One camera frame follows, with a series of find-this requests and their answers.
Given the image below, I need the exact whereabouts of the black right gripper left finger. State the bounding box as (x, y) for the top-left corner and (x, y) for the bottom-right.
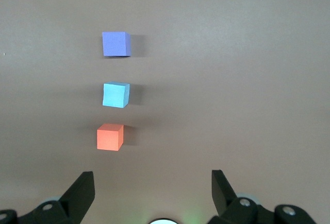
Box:
(0, 171), (95, 224)

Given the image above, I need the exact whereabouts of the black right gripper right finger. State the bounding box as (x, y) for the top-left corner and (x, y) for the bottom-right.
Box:
(208, 169), (319, 224)

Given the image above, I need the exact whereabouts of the light blue foam block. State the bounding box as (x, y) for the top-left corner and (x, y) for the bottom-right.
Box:
(102, 81), (131, 109)

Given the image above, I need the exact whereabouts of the orange foam block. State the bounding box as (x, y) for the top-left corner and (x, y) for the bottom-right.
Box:
(96, 123), (124, 152)

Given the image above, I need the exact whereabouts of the purple foam block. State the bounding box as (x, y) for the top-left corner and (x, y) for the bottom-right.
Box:
(101, 31), (132, 57)

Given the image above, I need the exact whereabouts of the brown table cover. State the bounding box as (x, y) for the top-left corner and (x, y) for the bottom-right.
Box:
(0, 0), (330, 224)

